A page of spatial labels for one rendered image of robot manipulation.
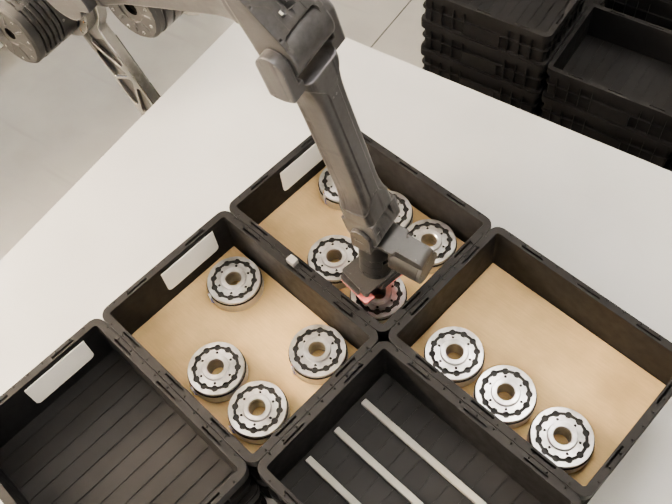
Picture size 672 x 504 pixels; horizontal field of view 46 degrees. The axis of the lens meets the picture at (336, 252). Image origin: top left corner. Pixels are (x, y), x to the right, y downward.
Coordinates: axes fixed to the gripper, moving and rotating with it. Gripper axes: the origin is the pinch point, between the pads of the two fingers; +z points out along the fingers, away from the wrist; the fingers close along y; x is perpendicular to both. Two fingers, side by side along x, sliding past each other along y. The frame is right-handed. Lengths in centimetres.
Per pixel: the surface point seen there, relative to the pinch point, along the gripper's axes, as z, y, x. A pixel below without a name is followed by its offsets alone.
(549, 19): 40, 110, 46
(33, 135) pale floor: 94, -16, 165
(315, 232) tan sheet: 4.9, 1.5, 19.1
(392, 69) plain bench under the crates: 19, 51, 49
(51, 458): 5, -61, 16
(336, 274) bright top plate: 1.6, -2.7, 7.8
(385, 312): 0.7, -1.7, -4.3
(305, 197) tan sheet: 5.2, 5.5, 26.9
